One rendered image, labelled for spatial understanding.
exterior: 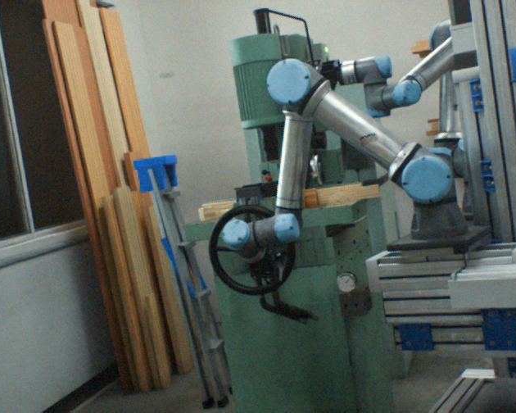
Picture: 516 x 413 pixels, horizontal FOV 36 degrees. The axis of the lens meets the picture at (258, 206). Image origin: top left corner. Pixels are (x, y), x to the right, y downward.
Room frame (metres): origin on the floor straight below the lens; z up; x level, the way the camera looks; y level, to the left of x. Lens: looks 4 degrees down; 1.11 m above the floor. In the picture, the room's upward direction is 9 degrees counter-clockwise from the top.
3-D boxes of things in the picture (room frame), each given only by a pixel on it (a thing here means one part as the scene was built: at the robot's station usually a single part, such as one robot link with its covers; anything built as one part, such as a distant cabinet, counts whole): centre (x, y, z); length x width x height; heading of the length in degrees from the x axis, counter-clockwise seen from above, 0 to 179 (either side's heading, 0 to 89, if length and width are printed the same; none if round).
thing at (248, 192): (2.60, -0.01, 0.99); 0.13 x 0.11 x 0.06; 70
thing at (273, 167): (2.80, -0.08, 1.03); 0.14 x 0.07 x 0.09; 160
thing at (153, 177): (3.63, 0.38, 0.58); 0.27 x 0.25 x 1.16; 76
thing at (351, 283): (2.49, -0.25, 0.65); 0.06 x 0.04 x 0.08; 70
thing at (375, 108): (2.51, -0.44, 1.22); 0.11 x 0.08 x 0.11; 26
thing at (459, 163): (2.53, -0.72, 0.98); 0.13 x 0.12 x 0.14; 26
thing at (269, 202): (2.60, -0.01, 0.92); 0.15 x 0.13 x 0.09; 70
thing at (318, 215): (2.68, -0.04, 0.87); 0.61 x 0.30 x 0.06; 70
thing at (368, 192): (2.75, -0.15, 0.92); 0.55 x 0.02 x 0.04; 70
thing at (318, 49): (3.03, -0.32, 1.40); 0.10 x 0.06 x 0.16; 160
